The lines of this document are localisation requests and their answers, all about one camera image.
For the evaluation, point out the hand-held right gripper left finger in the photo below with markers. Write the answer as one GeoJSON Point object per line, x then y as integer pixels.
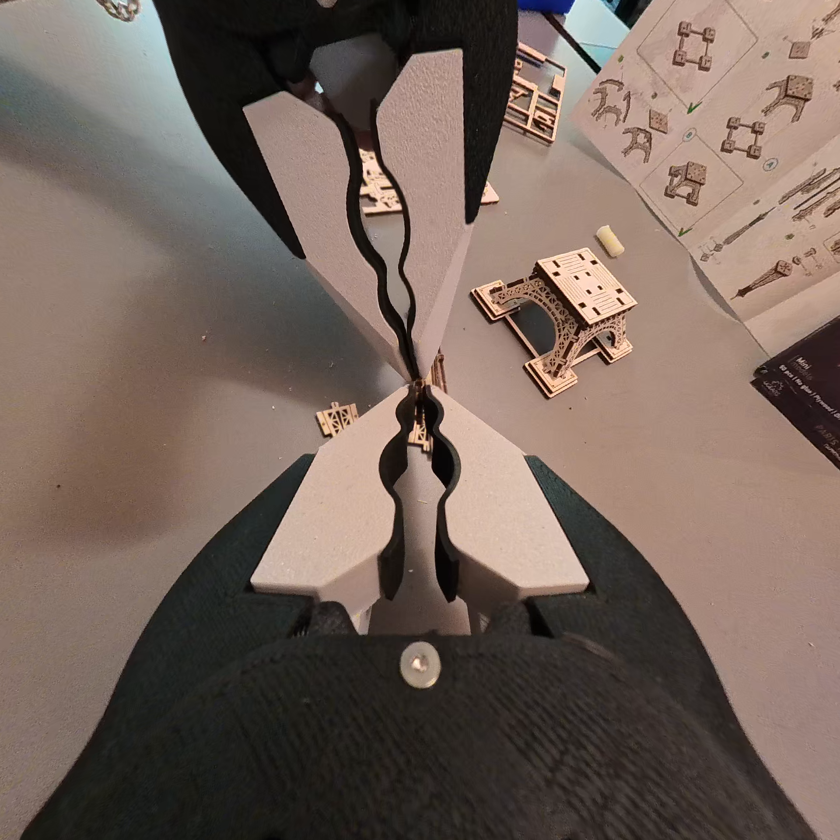
{"type": "Point", "coordinates": [328, 525]}

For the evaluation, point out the wooden parts sheet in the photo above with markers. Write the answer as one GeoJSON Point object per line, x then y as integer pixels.
{"type": "Point", "coordinates": [380, 190]}

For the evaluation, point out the blue plastic bin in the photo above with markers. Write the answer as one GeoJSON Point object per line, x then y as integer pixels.
{"type": "Point", "coordinates": [541, 5]}

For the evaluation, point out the wide wooden lattice panel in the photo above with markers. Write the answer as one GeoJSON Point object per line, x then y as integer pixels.
{"type": "Point", "coordinates": [338, 420]}

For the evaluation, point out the grey desk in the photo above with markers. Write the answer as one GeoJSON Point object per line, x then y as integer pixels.
{"type": "Point", "coordinates": [164, 328]}

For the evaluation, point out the narrow wooden lattice panel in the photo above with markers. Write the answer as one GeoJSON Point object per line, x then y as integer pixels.
{"type": "Point", "coordinates": [438, 374]}

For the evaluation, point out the small cream wax block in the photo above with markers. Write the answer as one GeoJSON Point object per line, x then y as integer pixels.
{"type": "Point", "coordinates": [610, 239]}

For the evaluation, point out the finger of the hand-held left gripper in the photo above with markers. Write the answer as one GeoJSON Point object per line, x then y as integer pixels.
{"type": "Point", "coordinates": [302, 184]}
{"type": "Point", "coordinates": [433, 184]}

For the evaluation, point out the person's left hand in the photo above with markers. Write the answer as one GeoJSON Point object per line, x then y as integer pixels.
{"type": "Point", "coordinates": [292, 62]}

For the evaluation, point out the joined wooden lattice panels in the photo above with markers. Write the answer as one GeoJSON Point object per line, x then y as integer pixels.
{"type": "Point", "coordinates": [420, 436]}

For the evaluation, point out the assembly diagram sheet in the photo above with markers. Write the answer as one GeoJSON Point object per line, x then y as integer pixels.
{"type": "Point", "coordinates": [722, 98]}

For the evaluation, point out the purple model kit box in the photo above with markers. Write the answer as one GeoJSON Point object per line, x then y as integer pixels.
{"type": "Point", "coordinates": [807, 407]}

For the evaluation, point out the wooden tower base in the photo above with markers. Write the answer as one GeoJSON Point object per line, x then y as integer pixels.
{"type": "Point", "coordinates": [584, 282]}

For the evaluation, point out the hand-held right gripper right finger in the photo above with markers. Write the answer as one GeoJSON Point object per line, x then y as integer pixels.
{"type": "Point", "coordinates": [512, 525]}

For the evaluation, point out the wooden parts frame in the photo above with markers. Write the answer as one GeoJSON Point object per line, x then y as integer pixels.
{"type": "Point", "coordinates": [535, 56]}

